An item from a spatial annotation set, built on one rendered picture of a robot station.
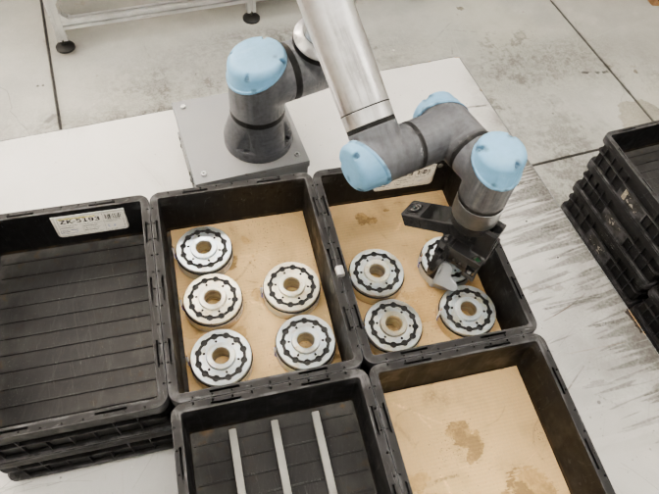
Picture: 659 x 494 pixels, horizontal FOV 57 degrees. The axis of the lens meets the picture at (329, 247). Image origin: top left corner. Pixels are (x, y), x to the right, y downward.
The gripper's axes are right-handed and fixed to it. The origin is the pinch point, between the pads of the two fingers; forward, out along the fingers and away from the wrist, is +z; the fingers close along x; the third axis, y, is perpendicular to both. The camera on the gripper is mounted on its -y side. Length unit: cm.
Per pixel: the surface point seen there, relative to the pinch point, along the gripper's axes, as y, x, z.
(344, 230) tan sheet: -19.5, -2.6, 2.1
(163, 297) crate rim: -30.5, -38.4, -7.9
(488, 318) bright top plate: 12.6, -2.7, -0.8
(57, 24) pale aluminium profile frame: -199, 46, 73
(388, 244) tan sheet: -10.9, 0.5, 2.1
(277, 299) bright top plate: -18.7, -24.0, -0.9
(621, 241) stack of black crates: 29, 74, 46
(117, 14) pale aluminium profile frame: -185, 66, 71
